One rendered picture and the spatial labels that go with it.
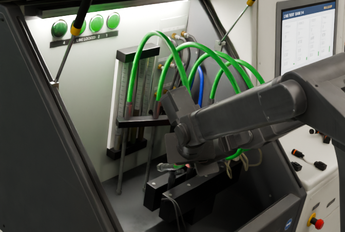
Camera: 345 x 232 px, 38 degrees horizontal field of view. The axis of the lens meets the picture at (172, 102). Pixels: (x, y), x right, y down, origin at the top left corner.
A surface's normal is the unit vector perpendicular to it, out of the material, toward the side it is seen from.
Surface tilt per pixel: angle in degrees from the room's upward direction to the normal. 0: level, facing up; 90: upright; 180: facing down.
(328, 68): 23
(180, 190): 0
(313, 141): 0
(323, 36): 76
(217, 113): 103
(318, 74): 29
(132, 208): 0
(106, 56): 90
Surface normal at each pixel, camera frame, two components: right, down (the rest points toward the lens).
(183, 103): 0.18, -0.43
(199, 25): -0.67, 0.23
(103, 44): 0.73, 0.38
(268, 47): 0.74, 0.16
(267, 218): 0.14, -0.89
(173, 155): 0.03, -0.29
